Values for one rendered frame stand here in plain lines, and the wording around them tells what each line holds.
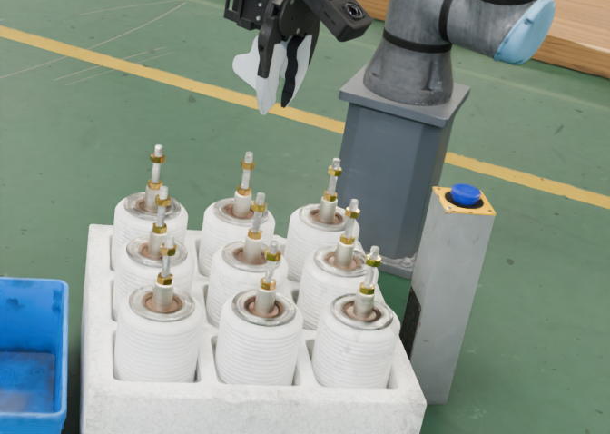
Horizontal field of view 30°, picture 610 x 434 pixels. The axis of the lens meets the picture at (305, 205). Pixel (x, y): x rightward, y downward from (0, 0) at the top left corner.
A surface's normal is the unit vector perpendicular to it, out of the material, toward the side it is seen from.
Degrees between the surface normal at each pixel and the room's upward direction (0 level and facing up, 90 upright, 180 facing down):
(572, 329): 0
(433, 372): 90
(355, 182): 90
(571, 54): 90
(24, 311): 88
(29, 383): 0
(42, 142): 0
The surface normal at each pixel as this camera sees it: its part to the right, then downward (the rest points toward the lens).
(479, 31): -0.62, 0.50
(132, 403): 0.16, 0.47
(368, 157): -0.33, 0.37
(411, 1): -0.59, 0.28
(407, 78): -0.17, 0.12
